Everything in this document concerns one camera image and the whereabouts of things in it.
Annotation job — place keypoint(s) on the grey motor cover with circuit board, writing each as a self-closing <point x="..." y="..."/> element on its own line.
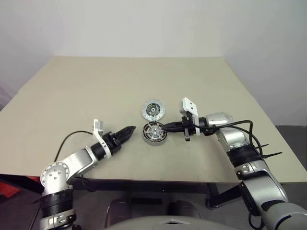
<point x="153" y="109"/>

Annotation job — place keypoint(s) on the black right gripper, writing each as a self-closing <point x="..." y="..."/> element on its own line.
<point x="189" y="129"/>

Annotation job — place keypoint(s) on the motor stator with copper windings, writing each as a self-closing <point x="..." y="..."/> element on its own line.
<point x="153" y="143"/>

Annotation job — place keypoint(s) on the red object under table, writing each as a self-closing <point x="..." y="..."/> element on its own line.
<point x="14" y="187"/>

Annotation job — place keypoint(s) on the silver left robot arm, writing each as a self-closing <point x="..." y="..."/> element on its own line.
<point x="76" y="159"/>

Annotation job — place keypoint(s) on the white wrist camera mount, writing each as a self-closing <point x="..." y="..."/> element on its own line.
<point x="99" y="136"/>
<point x="189" y="104"/>

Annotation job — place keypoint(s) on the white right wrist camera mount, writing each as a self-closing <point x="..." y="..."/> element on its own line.
<point x="189" y="104"/>

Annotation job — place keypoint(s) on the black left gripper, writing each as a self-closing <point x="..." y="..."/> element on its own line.
<point x="111" y="142"/>

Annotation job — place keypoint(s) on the pale pink curtain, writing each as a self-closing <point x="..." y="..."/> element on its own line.
<point x="2" y="95"/>

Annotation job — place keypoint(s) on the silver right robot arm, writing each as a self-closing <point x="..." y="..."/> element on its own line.
<point x="230" y="141"/>

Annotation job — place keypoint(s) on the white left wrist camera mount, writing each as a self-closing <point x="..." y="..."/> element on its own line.
<point x="99" y="136"/>

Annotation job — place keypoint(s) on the grey robot torso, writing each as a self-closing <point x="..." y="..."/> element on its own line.
<point x="144" y="224"/>

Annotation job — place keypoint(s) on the dark rounded shape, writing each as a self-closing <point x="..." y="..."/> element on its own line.
<point x="118" y="210"/>

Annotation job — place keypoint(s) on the black table frame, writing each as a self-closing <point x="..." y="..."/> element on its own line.
<point x="144" y="185"/>

